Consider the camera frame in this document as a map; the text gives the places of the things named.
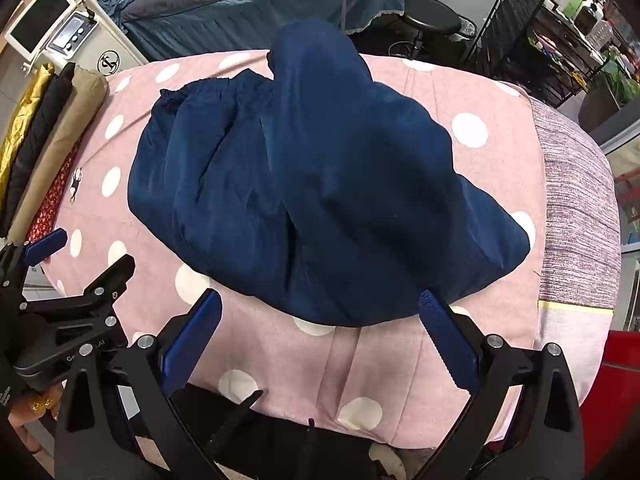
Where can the white monitor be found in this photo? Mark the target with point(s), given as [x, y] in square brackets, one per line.
[37, 17]

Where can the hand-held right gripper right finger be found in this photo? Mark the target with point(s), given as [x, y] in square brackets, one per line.
[450, 340]

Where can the gold shiny garment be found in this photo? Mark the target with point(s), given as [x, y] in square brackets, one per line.
[20, 125]

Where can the dark planter box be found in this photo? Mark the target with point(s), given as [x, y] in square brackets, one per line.
[597, 105]

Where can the black round stool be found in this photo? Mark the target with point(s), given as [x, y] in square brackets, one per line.
[430, 22]

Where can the black folded garment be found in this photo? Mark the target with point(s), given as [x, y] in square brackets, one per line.
[40, 130]

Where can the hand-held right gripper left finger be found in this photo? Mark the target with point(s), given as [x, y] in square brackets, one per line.
[192, 345]

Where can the dark bottle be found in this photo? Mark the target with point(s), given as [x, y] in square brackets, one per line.
[589, 15]

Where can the pink polka dot blanket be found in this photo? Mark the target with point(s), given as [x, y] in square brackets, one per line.
[280, 360]

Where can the red plastic object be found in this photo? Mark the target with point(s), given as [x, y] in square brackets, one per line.
[615, 400]

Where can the red floral cloth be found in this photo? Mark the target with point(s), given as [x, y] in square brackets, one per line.
[50, 200]

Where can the white machine cabinet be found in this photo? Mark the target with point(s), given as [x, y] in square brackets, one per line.
[107, 35]

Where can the navy blue jacket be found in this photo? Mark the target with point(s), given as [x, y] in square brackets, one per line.
[350, 185]

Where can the person's left hand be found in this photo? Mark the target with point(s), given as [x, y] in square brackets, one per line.
[35, 412]

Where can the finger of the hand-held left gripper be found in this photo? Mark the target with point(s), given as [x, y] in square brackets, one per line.
[46, 247]
[111, 280]

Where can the grey woven bed sheet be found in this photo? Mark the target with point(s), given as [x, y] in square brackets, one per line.
[575, 210]

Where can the green potted plant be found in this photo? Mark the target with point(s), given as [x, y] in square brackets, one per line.
[622, 72]

